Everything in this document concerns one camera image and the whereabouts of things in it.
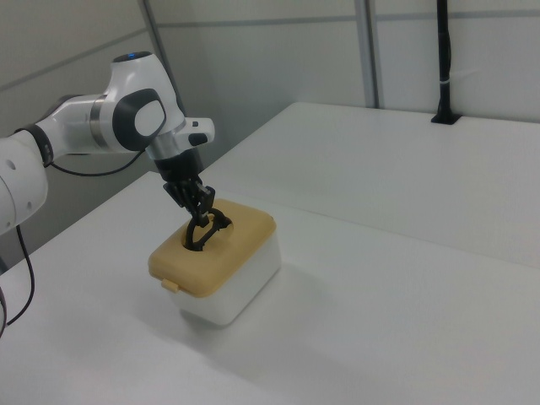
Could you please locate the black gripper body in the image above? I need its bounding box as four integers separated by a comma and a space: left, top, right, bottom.
153, 148, 205, 190

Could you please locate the tan lid with black handle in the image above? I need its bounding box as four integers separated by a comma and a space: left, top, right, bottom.
148, 199, 278, 300

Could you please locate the black pole stand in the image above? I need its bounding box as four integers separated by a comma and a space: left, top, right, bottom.
429, 0, 461, 126

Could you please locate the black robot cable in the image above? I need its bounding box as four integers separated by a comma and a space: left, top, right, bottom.
0, 149, 147, 339

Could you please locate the grey partition post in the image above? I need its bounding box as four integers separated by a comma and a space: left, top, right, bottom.
139, 0, 189, 120

